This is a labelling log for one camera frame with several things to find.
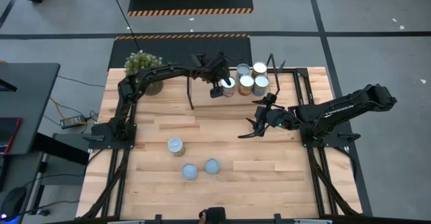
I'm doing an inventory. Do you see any black computer mouse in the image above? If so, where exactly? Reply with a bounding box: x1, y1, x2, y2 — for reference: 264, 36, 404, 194
0, 186, 28, 219

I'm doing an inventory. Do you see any dark grey desk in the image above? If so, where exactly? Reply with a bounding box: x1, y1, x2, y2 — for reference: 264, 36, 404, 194
0, 62, 61, 156

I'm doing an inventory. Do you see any green oranges can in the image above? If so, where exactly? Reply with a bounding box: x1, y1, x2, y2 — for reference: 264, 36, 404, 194
167, 137, 187, 158

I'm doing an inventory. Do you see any black table-level camera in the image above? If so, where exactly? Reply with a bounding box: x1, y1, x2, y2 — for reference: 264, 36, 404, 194
198, 207, 227, 224

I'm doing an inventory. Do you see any orange pineapple can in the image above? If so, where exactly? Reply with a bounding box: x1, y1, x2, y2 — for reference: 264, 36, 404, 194
251, 61, 269, 79

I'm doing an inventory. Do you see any peaches can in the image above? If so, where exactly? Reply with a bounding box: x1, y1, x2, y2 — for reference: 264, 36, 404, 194
221, 77, 237, 98

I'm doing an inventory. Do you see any red edged dark tablet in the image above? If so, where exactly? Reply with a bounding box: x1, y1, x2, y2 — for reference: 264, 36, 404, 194
0, 117, 23, 156

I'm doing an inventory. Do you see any white vegetables can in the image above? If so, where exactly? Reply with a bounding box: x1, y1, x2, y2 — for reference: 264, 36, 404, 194
235, 63, 252, 80

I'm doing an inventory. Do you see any short teal fish can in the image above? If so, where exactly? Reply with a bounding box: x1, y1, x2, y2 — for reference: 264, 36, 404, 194
204, 158, 221, 175

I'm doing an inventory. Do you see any black power adapter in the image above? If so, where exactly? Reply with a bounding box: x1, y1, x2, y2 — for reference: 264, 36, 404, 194
59, 115, 87, 130

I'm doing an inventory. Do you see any corn can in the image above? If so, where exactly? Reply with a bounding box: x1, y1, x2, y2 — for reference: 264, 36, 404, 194
238, 75, 255, 97

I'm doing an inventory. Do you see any blue cherries can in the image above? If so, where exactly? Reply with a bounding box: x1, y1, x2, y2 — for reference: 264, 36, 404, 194
253, 75, 271, 98

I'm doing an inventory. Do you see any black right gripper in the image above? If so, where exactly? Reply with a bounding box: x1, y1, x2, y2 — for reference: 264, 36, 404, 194
237, 104, 293, 140

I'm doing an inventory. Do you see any dark hanging cable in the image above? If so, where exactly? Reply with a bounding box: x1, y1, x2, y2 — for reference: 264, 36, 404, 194
107, 0, 141, 52

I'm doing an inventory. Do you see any black aluminium rig frame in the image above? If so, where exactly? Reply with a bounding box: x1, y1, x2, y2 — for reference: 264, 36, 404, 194
79, 67, 364, 224

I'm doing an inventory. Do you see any green smiley face can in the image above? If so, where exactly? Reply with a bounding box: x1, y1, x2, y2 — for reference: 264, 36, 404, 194
181, 163, 199, 181

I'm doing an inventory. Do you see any potted plant striped pot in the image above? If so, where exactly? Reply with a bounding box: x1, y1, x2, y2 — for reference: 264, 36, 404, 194
123, 50, 165, 96

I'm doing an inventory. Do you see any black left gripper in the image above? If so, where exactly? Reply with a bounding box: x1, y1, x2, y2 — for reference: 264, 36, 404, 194
201, 52, 235, 86

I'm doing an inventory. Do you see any yellow floor cable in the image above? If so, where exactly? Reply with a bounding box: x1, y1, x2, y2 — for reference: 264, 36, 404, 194
49, 98, 92, 124

